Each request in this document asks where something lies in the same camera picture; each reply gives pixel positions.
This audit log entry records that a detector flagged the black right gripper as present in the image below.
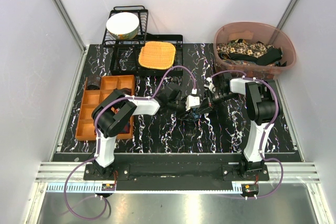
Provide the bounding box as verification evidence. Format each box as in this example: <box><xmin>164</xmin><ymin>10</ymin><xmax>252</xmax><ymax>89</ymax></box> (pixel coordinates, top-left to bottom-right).
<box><xmin>196</xmin><ymin>89</ymin><xmax>237</xmax><ymax>116</ymax></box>

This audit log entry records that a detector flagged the blue floral patterned tie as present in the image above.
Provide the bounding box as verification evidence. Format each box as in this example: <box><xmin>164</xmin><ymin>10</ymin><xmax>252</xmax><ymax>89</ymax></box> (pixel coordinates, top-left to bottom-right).
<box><xmin>182</xmin><ymin>110</ymin><xmax>202</xmax><ymax>122</ymax></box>

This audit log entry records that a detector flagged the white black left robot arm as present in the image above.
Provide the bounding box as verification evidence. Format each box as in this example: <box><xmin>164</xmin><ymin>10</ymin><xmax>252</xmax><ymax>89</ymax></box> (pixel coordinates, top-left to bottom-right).
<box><xmin>91</xmin><ymin>83</ymin><xmax>186</xmax><ymax>180</ymax></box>

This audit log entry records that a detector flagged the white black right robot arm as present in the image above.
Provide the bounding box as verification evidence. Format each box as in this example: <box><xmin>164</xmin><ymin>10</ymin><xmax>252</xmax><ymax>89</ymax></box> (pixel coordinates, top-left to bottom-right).
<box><xmin>196</xmin><ymin>71</ymin><xmax>282</xmax><ymax>180</ymax></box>

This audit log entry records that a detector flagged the pile of patterned ties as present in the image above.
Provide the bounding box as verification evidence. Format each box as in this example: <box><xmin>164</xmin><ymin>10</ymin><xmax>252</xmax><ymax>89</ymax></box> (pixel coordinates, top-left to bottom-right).
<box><xmin>216</xmin><ymin>39</ymin><xmax>287</xmax><ymax>67</ymax></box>

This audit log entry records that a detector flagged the orange woven mat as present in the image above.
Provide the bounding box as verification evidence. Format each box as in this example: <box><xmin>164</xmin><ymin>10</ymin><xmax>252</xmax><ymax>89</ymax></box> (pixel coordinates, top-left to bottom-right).
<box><xmin>138</xmin><ymin>41</ymin><xmax>176</xmax><ymax>70</ymax></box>

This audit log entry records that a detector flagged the pink translucent plastic tub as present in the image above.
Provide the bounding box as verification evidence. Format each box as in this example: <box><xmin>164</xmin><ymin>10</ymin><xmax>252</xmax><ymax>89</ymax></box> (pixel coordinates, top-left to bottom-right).
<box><xmin>213</xmin><ymin>22</ymin><xmax>297</xmax><ymax>79</ymax></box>

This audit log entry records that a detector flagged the dark blue patterned rolled tie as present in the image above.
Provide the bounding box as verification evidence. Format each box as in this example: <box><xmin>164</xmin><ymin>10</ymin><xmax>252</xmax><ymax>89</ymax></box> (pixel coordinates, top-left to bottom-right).
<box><xmin>86</xmin><ymin>75</ymin><xmax>101</xmax><ymax>90</ymax></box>

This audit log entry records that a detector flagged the wooden compartment organizer box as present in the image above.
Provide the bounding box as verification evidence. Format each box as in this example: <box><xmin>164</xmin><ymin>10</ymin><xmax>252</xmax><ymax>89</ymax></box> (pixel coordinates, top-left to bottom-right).
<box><xmin>75</xmin><ymin>75</ymin><xmax>135</xmax><ymax>141</ymax></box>

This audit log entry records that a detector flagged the white ceramic bowl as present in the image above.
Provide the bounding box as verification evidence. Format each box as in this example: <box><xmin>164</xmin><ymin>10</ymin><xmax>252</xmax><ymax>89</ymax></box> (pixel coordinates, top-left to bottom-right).
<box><xmin>106</xmin><ymin>12</ymin><xmax>140</xmax><ymax>40</ymax></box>

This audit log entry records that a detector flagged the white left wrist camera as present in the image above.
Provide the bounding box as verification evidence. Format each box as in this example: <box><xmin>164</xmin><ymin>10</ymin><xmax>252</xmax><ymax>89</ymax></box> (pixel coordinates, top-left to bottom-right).
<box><xmin>185</xmin><ymin>95</ymin><xmax>201</xmax><ymax>111</ymax></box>

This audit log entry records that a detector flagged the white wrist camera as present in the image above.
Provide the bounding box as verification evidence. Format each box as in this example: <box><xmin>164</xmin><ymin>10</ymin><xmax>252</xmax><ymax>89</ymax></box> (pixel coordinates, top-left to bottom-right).
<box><xmin>185</xmin><ymin>95</ymin><xmax>201</xmax><ymax>111</ymax></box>
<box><xmin>204</xmin><ymin>77</ymin><xmax>216</xmax><ymax>92</ymax></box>

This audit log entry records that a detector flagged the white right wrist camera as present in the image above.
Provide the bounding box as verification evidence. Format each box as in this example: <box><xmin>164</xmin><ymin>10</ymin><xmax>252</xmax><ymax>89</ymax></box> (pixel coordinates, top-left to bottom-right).
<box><xmin>204</xmin><ymin>77</ymin><xmax>216</xmax><ymax>92</ymax></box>

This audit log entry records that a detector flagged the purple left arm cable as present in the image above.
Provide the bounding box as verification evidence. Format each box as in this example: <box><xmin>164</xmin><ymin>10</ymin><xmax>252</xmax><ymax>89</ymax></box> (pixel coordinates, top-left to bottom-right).
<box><xmin>64</xmin><ymin>65</ymin><xmax>198</xmax><ymax>221</ymax></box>

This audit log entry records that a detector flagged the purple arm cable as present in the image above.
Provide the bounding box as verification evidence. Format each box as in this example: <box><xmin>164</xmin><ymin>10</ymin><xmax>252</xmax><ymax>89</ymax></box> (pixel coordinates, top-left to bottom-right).
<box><xmin>64</xmin><ymin>65</ymin><xmax>198</xmax><ymax>221</ymax></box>
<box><xmin>208</xmin><ymin>70</ymin><xmax>284</xmax><ymax>200</ymax></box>

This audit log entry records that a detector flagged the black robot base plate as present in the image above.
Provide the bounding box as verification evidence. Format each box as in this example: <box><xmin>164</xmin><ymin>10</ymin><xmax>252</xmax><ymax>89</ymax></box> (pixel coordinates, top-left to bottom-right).
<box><xmin>83</xmin><ymin>163</ymin><xmax>270</xmax><ymax>182</ymax></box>

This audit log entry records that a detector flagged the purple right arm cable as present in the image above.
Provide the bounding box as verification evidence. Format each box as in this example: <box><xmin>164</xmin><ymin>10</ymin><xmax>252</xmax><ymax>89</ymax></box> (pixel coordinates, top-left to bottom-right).
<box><xmin>208</xmin><ymin>70</ymin><xmax>284</xmax><ymax>200</ymax></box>

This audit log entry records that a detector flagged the black wire dish rack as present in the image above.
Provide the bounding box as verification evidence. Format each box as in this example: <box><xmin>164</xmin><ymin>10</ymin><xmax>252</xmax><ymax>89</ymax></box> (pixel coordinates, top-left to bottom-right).
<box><xmin>101</xmin><ymin>5</ymin><xmax>184</xmax><ymax>78</ymax></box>

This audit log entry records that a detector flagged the aluminium frame rail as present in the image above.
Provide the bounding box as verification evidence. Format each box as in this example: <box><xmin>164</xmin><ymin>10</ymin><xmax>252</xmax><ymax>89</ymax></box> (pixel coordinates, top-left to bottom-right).
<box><xmin>36</xmin><ymin>162</ymin><xmax>320</xmax><ymax>183</ymax></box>

